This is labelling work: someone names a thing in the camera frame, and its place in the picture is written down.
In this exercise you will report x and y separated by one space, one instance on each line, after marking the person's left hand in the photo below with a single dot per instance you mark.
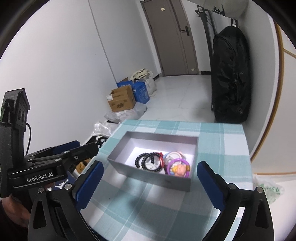
15 211

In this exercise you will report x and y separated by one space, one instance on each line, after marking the clear plastic package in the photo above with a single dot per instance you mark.
105 129

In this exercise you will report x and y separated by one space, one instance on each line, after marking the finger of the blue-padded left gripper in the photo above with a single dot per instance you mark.
65 147
74 156

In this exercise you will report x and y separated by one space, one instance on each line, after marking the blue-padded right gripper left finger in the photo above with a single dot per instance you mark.
86 184

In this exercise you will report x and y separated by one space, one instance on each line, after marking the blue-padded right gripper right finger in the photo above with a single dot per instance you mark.
214 185

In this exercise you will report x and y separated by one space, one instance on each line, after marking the teal plaid tablecloth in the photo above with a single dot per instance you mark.
134 204

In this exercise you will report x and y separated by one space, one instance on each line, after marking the brown wooden door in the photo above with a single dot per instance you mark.
171 33

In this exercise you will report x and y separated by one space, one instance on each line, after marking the brown cardboard box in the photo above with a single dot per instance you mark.
121 99

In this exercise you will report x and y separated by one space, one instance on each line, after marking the black backpack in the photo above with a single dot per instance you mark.
231 77

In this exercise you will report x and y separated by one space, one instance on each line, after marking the grey plastic mailer bag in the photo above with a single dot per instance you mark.
132 114

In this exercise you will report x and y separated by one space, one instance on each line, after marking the black and white slippers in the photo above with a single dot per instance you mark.
99 140

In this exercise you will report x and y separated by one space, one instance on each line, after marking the beige tote bag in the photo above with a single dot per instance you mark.
144 75

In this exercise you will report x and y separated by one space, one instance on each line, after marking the navy Jordan shoe box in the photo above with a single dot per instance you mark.
56 185

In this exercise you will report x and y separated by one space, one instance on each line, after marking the tan suede boots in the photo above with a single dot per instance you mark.
82 165

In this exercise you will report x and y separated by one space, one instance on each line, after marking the blue cardboard box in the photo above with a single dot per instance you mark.
139 89

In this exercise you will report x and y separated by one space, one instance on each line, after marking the white green plastic bag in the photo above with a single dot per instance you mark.
272 190

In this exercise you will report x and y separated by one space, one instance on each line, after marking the grey cardboard box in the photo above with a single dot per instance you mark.
150 157

